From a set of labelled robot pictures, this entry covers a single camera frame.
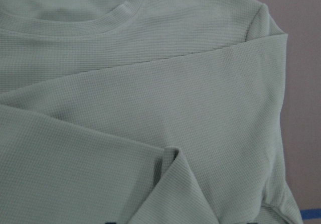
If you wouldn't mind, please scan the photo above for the olive green long-sleeve shirt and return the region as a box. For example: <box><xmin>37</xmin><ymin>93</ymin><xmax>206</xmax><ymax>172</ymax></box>
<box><xmin>1</xmin><ymin>0</ymin><xmax>302</xmax><ymax>223</ymax></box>

